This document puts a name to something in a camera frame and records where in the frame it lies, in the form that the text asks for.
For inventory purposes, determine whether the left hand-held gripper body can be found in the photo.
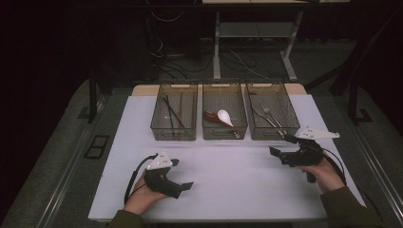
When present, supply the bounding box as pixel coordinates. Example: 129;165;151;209
144;150;183;200

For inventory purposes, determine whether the light wooden table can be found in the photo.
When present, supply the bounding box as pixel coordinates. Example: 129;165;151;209
131;83;308;97

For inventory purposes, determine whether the translucent brown plastic bin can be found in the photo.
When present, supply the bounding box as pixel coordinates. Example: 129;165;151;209
201;81;249;141
245;82;301;141
150;83;199;142

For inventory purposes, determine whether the black slanted stand leg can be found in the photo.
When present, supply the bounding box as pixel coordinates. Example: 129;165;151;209
329;12;401;96

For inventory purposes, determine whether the brown wooden spoon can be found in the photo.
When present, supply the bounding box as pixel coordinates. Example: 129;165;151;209
203;109;242;140

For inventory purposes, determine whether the white ceramic spoon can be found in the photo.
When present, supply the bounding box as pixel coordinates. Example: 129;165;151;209
217;108;235;128

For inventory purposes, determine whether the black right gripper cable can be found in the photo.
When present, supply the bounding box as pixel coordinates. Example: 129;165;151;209
322;146;348;188

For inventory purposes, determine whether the tangle of black floor cables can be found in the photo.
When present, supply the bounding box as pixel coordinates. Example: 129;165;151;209
148;37;217;80

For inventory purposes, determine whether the person's left hand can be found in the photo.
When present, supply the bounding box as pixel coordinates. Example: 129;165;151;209
122;172;169;217

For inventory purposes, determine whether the metal floor rail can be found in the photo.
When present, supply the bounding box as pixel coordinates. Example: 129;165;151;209
37;94;107;228
350;124;403;219

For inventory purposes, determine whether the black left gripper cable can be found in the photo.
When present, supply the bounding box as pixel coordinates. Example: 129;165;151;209
124;152;159;205

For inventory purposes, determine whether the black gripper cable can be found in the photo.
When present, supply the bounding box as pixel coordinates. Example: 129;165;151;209
322;146;348;188
124;152;159;205

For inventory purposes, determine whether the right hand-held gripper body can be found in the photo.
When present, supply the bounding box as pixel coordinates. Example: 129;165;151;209
279;125;341;184

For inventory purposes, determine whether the white-legged desk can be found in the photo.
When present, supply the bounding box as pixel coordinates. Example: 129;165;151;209
201;0;352;82

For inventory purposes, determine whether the black metal stand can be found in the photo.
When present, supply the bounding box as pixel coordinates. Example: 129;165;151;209
77;67;106;124
348;79;374;126

